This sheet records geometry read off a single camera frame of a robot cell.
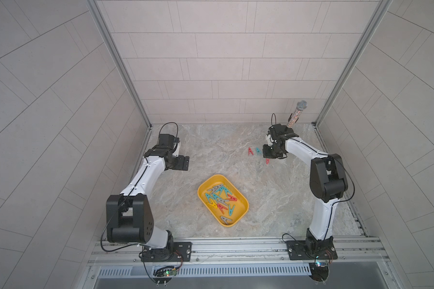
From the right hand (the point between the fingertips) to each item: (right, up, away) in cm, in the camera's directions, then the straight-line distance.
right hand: (264, 153), depth 98 cm
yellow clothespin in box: (-28, -23, -16) cm, 39 cm away
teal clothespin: (-3, +1, +3) cm, 4 cm away
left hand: (-44, -3, -10) cm, 45 cm away
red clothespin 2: (+1, -4, -4) cm, 6 cm away
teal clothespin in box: (-27, -20, -14) cm, 36 cm away
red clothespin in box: (-19, -20, -14) cm, 31 cm away
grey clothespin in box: (-22, -28, -20) cm, 40 cm away
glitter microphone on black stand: (+15, +24, -12) cm, 31 cm away
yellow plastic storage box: (-22, -21, -15) cm, 34 cm away
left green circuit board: (-44, -42, -33) cm, 69 cm away
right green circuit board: (+14, -43, -31) cm, 54 cm away
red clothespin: (-7, +1, +6) cm, 10 cm away
